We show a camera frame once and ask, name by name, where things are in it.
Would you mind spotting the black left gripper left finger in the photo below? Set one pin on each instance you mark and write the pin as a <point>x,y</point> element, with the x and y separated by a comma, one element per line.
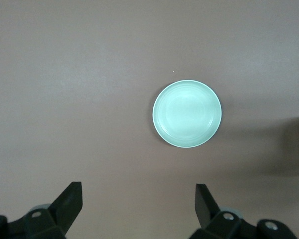
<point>68,204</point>

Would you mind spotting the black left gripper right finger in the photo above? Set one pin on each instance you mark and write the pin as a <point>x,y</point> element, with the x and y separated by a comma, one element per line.
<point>203,206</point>

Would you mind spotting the pale green round plate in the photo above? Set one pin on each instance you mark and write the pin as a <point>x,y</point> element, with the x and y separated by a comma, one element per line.
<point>187,114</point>

